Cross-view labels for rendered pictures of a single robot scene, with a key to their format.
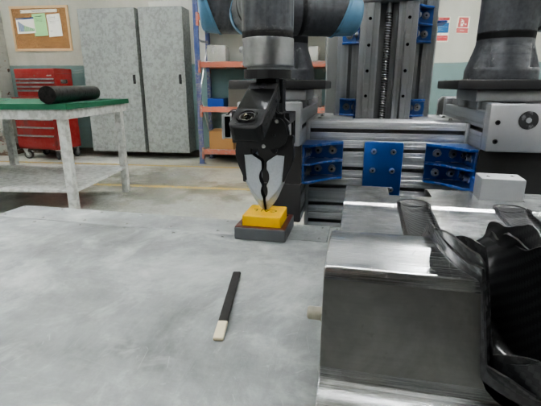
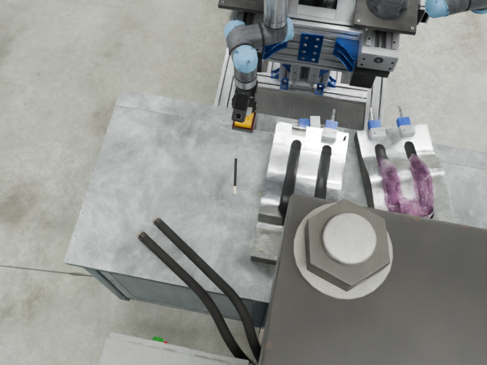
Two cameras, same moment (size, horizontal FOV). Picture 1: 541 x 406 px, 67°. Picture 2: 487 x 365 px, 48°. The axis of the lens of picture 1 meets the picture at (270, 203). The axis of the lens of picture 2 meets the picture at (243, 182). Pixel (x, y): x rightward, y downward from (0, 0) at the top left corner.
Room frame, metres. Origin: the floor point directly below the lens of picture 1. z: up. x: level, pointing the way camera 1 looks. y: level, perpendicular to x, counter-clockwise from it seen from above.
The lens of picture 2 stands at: (-0.38, 0.03, 2.61)
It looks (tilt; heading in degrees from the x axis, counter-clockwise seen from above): 68 degrees down; 359
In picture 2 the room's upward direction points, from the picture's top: straight up
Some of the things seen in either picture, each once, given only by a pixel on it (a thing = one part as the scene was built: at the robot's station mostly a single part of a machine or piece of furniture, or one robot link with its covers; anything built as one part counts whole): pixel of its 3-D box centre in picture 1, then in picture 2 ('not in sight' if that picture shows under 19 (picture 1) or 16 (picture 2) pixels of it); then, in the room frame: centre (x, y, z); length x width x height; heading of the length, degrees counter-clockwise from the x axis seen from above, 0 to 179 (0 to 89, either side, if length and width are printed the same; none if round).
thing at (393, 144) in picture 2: not in sight; (406, 190); (0.30, -0.55, 0.86); 0.50 x 0.26 x 0.11; 5
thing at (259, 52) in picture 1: (266, 55); (244, 77); (0.64, 0.01, 1.07); 0.08 x 0.08 x 0.05
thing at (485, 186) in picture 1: (487, 188); (331, 124); (0.55, -0.30, 0.89); 0.13 x 0.05 x 0.05; 165
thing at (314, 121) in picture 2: not in sight; (301, 125); (0.58, -0.20, 0.83); 0.13 x 0.05 x 0.05; 88
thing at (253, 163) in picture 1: (258, 178); not in sight; (0.64, 0.02, 0.88); 0.06 x 0.03 x 0.09; 168
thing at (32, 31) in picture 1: (40, 28); not in sight; (6.29, 3.29, 1.80); 0.90 x 0.03 x 0.60; 82
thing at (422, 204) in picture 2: not in sight; (407, 185); (0.31, -0.54, 0.90); 0.26 x 0.18 x 0.08; 5
